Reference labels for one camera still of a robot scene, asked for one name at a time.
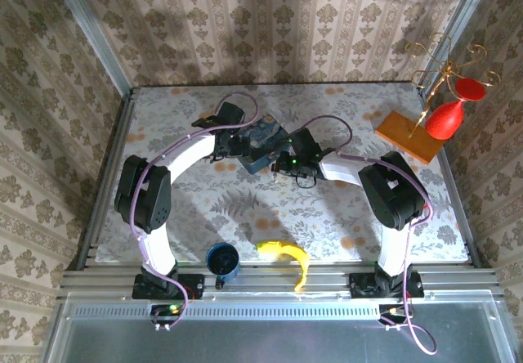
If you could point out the aluminium corner post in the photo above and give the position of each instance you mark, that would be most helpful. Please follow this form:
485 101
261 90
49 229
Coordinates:
466 11
92 32

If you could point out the floral patterned table mat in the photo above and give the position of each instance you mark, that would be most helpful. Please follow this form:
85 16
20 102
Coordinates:
286 224

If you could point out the small black rail bracket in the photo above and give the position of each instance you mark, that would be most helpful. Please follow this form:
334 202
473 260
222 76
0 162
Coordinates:
220 283

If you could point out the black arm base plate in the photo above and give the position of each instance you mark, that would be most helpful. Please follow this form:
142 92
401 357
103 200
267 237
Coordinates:
417 287
196 285

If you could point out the slotted metal strip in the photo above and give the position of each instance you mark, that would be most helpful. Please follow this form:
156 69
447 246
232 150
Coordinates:
265 312

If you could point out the grey metal sheet tray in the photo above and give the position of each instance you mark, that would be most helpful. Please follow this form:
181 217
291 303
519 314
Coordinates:
265 342

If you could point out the yellow banana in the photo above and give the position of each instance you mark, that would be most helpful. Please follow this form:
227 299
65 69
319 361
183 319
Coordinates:
286 250

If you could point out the blue mug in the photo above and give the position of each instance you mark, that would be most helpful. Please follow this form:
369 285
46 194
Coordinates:
222 261

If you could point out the aluminium side rail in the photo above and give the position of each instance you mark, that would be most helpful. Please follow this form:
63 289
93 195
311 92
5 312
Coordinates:
454 175
105 175

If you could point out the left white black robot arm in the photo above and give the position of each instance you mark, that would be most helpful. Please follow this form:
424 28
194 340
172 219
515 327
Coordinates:
157 252

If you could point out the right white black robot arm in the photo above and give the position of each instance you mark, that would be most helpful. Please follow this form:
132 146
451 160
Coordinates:
392 252

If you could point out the orange wooden base board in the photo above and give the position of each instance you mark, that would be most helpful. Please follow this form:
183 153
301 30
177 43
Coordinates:
404 134

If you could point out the red wine glass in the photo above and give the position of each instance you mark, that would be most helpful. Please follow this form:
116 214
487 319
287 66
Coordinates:
443 122

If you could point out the aluminium long table rail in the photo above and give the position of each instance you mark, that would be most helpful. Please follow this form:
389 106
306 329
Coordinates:
253 287

